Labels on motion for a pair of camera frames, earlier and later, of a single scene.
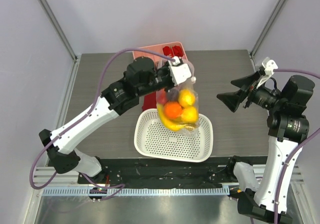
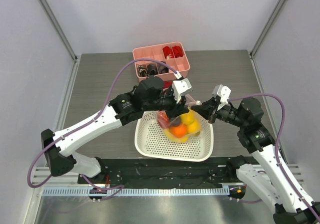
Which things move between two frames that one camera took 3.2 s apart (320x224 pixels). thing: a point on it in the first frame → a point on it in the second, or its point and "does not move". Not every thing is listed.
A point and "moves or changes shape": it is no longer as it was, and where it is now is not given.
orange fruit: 172,110 moves or changes shape
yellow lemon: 186,98 → 188,118
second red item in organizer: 177,51 does not move
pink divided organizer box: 173,49 does not move
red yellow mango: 161,97 moves or changes shape
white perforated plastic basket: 154,140 does not move
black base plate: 118,172 does not move
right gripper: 249,94 → 213,112
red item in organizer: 168,51 does not move
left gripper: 166,68 → 178,109
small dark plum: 172,94 moves or changes shape
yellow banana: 171,124 → 182,139
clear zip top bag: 179,108 moves or changes shape
